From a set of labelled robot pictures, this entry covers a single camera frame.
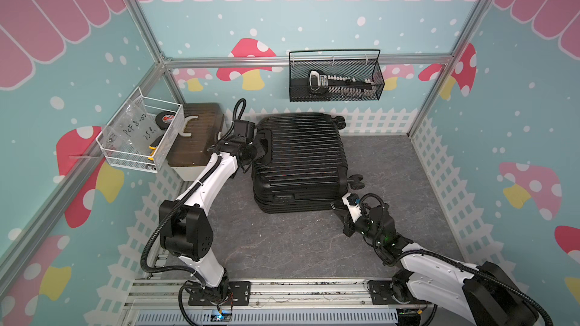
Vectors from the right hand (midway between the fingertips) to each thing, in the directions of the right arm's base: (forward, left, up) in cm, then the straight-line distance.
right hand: (335, 210), depth 83 cm
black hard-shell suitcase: (+10, +11, +12) cm, 20 cm away
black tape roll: (+24, +61, +25) cm, 70 cm away
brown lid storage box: (+34, +56, +12) cm, 67 cm away
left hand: (+20, +28, +10) cm, 36 cm away
